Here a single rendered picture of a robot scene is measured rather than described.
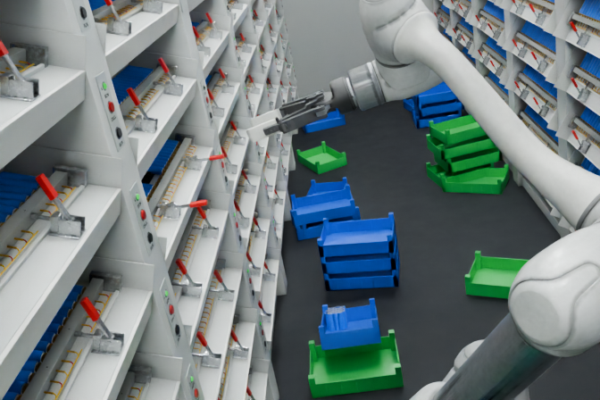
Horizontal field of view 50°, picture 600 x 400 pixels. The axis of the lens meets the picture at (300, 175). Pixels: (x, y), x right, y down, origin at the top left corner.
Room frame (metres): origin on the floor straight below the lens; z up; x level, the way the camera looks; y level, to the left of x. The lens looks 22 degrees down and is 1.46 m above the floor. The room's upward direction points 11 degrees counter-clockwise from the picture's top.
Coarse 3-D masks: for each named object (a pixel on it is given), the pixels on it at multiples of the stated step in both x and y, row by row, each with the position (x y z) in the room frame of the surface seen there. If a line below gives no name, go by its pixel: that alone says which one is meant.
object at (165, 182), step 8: (184, 144) 1.58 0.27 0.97; (184, 152) 1.52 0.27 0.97; (176, 160) 1.46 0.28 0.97; (168, 168) 1.41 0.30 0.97; (176, 168) 1.42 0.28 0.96; (168, 176) 1.36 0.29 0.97; (176, 176) 1.40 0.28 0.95; (160, 184) 1.32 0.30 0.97; (168, 184) 1.33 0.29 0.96; (160, 192) 1.28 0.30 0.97; (152, 200) 1.23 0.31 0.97; (160, 200) 1.25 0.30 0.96; (168, 200) 1.27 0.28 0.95; (152, 208) 1.20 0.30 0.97; (152, 216) 1.18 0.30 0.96
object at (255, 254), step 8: (256, 208) 2.34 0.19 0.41; (264, 208) 2.34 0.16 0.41; (256, 216) 2.32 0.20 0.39; (264, 216) 2.34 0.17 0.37; (256, 224) 2.18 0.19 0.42; (264, 224) 2.29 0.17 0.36; (256, 232) 2.18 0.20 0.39; (264, 232) 2.19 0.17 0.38; (256, 240) 2.15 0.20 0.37; (264, 240) 2.16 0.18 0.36; (248, 248) 2.08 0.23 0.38; (256, 248) 2.09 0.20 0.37; (264, 248) 2.10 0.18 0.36; (248, 256) 1.91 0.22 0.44; (256, 256) 2.03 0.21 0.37; (264, 256) 2.04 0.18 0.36; (248, 264) 1.96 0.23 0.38; (256, 264) 1.98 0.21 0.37; (256, 272) 1.91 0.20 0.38; (256, 280) 1.87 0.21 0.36; (256, 288) 1.83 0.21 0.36; (256, 296) 1.74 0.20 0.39
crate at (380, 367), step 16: (320, 352) 1.88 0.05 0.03; (336, 352) 1.88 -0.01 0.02; (352, 352) 1.87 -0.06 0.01; (368, 352) 1.86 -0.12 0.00; (384, 352) 1.85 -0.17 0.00; (320, 368) 1.83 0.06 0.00; (336, 368) 1.81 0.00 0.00; (352, 368) 1.79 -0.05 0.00; (368, 368) 1.78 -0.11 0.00; (384, 368) 1.76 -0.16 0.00; (400, 368) 1.66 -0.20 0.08; (320, 384) 1.69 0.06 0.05; (336, 384) 1.68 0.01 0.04; (352, 384) 1.68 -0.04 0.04; (368, 384) 1.67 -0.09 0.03; (384, 384) 1.67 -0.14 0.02; (400, 384) 1.66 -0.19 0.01
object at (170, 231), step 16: (176, 128) 1.65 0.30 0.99; (192, 128) 1.64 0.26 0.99; (192, 144) 1.63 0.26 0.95; (208, 144) 1.64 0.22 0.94; (208, 160) 1.56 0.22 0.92; (192, 176) 1.43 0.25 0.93; (176, 192) 1.34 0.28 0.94; (192, 192) 1.35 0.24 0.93; (192, 208) 1.34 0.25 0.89; (160, 224) 1.18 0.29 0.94; (176, 224) 1.19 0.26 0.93; (160, 240) 1.04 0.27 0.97; (176, 240) 1.15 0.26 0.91
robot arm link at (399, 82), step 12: (384, 72) 1.24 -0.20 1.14; (396, 72) 1.23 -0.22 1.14; (408, 72) 1.22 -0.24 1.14; (420, 72) 1.23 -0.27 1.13; (432, 72) 1.24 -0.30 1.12; (384, 84) 1.25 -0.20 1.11; (396, 84) 1.24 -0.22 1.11; (408, 84) 1.24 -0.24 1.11; (420, 84) 1.25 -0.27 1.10; (432, 84) 1.25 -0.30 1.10; (384, 96) 1.26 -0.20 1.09; (396, 96) 1.26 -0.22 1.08; (408, 96) 1.27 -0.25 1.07
